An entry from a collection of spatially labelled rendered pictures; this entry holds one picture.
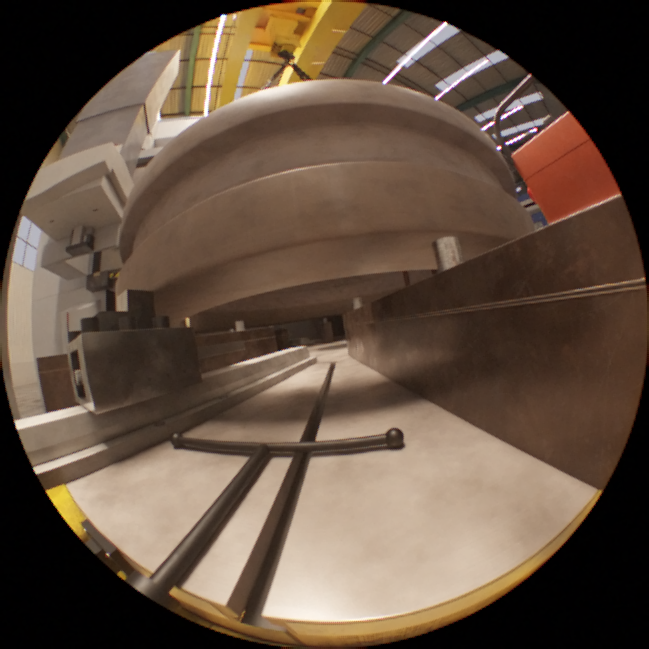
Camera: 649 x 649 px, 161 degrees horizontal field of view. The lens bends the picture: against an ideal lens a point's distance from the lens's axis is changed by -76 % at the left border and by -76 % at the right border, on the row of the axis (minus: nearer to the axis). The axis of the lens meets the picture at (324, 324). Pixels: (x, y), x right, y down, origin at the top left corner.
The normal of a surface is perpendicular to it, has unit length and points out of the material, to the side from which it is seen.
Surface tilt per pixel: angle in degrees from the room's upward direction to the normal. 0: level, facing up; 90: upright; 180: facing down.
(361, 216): 90
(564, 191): 97
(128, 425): 90
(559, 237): 90
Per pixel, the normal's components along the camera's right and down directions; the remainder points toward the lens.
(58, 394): 0.75, -0.13
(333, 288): -0.09, 0.00
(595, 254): -0.98, 0.15
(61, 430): 0.84, -0.46
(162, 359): 0.94, -0.15
